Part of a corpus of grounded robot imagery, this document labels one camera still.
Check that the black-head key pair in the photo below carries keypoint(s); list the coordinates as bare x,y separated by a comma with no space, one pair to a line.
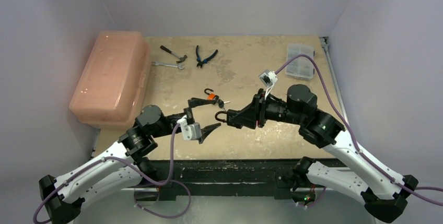
222,103

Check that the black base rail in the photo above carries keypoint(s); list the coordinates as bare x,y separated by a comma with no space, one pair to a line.
252,177

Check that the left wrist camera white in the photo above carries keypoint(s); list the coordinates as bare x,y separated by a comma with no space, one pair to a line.
190,131

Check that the small black-handled hammer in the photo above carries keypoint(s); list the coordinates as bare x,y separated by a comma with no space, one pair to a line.
180,58

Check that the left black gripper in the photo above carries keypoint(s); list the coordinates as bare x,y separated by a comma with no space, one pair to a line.
193,103

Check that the pink plastic toolbox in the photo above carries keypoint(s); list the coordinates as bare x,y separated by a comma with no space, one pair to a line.
112,87

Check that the silver open-end wrench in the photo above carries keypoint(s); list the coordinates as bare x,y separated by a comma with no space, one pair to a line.
178,66

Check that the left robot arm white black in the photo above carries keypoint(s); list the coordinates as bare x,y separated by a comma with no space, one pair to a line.
123,164

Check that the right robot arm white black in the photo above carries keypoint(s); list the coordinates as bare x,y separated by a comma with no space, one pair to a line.
382,191

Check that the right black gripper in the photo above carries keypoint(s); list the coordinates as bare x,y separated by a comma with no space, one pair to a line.
259,108

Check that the orange black Opel padlock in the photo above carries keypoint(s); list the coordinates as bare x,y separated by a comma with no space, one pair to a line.
211,95

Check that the clear plastic screw organizer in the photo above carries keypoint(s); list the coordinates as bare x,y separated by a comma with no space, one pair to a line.
300,68

